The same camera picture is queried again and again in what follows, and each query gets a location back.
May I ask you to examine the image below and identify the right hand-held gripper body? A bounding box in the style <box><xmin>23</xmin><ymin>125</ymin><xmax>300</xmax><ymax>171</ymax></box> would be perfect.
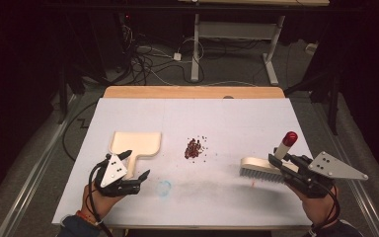
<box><xmin>277</xmin><ymin>151</ymin><xmax>369</xmax><ymax>199</ymax></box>

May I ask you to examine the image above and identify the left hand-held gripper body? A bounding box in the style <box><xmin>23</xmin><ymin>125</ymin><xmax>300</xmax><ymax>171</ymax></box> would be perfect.
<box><xmin>93</xmin><ymin>153</ymin><xmax>142</xmax><ymax>198</ymax></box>

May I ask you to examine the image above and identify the cream plastic dustpan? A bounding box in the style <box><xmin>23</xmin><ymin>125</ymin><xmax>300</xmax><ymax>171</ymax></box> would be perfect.
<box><xmin>108</xmin><ymin>130</ymin><xmax>163</xmax><ymax>181</ymax></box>

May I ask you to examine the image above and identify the cream brush with red-tipped handle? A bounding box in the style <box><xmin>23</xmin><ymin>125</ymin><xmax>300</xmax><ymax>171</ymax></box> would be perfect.
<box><xmin>240</xmin><ymin>130</ymin><xmax>300</xmax><ymax>184</ymax></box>

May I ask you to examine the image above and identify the pile of red beans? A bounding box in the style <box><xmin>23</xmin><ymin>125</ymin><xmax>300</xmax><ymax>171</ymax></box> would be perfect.
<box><xmin>183</xmin><ymin>133</ymin><xmax>210</xmax><ymax>164</ymax></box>

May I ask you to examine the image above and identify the person's left hand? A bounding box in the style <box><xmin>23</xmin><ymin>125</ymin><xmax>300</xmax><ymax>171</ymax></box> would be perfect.
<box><xmin>81</xmin><ymin>182</ymin><xmax>126</xmax><ymax>222</ymax></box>

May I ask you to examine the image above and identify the person's right hand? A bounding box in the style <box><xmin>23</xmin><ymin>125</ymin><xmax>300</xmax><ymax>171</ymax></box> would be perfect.
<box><xmin>287</xmin><ymin>184</ymin><xmax>339</xmax><ymax>229</ymax></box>

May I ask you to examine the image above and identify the black metal stand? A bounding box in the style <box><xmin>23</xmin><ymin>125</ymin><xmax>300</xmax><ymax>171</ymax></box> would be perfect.
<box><xmin>284</xmin><ymin>65</ymin><xmax>341</xmax><ymax>136</ymax></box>

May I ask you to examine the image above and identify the white table cover sheet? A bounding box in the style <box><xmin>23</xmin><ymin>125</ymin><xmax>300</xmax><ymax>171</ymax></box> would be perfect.
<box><xmin>51</xmin><ymin>97</ymin><xmax>341</xmax><ymax>228</ymax></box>

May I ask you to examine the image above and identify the wooden table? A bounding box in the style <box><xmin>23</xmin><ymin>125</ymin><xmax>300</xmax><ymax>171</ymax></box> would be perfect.
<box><xmin>102</xmin><ymin>85</ymin><xmax>310</xmax><ymax>231</ymax></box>

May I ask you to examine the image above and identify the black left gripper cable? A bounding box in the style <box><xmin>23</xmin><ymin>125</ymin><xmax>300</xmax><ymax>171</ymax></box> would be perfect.
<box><xmin>88</xmin><ymin>159</ymin><xmax>114</xmax><ymax>237</ymax></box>

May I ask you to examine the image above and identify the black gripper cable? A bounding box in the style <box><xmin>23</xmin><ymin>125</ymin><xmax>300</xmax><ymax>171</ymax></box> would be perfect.
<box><xmin>88</xmin><ymin>159</ymin><xmax>114</xmax><ymax>237</ymax></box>
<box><xmin>311</xmin><ymin>184</ymin><xmax>341</xmax><ymax>231</ymax></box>

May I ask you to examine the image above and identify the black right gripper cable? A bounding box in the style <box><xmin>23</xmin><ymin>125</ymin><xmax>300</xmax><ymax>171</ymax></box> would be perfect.
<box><xmin>311</xmin><ymin>184</ymin><xmax>341</xmax><ymax>231</ymax></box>

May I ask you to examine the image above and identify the metal floor rail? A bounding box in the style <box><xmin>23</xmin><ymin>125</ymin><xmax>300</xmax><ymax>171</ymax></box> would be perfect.
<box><xmin>0</xmin><ymin>95</ymin><xmax>82</xmax><ymax>237</ymax></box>
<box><xmin>319</xmin><ymin>98</ymin><xmax>379</xmax><ymax>237</ymax></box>

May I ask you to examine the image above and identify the orange bracelet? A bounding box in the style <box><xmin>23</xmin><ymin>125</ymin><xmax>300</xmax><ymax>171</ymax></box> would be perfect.
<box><xmin>75</xmin><ymin>210</ymin><xmax>102</xmax><ymax>228</ymax></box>

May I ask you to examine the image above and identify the black floor cable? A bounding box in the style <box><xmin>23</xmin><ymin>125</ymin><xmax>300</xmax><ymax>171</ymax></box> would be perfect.
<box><xmin>61</xmin><ymin>100</ymin><xmax>99</xmax><ymax>162</ymax></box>

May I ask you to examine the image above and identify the tangle of floor cables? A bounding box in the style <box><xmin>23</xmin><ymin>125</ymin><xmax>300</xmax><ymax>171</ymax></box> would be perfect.
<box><xmin>117</xmin><ymin>13</ymin><xmax>206</xmax><ymax>87</ymax></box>

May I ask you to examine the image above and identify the white desk frame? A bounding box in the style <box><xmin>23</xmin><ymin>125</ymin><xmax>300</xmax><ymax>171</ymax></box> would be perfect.
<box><xmin>177</xmin><ymin>0</ymin><xmax>331</xmax><ymax>87</ymax></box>

